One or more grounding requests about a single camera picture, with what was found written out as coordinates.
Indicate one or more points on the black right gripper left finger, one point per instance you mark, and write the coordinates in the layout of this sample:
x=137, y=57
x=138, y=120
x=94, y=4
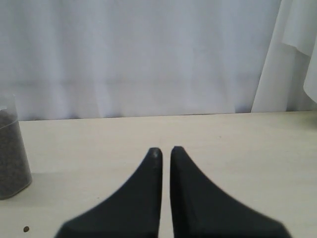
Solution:
x=133, y=211

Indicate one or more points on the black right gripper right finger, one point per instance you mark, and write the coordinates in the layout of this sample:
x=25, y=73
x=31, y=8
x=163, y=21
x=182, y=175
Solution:
x=200, y=209

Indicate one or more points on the clear plastic tall container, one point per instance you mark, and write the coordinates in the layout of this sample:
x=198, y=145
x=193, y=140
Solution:
x=15, y=174

